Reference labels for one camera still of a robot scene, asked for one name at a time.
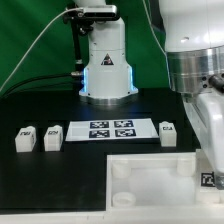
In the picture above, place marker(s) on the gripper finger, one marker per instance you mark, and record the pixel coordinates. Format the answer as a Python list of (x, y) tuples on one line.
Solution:
[(219, 181)]

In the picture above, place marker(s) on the white marker tag sheet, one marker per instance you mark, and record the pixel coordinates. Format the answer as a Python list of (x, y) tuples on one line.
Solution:
[(111, 130)]

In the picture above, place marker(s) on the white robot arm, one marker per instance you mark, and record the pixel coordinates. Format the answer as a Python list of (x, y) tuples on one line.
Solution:
[(194, 53)]

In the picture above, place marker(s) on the black mounted camera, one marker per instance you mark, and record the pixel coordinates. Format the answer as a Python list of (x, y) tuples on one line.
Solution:
[(92, 13)]

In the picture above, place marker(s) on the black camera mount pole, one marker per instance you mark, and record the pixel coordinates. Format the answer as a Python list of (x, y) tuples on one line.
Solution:
[(77, 50)]

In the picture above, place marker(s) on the white square table top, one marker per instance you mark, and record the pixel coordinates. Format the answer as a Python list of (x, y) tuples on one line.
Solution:
[(137, 181)]

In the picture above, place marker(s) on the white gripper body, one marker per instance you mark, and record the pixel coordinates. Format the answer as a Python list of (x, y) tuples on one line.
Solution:
[(205, 112)]

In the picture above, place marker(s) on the white front table rail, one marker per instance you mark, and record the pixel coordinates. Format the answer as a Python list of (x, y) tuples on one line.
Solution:
[(74, 219)]

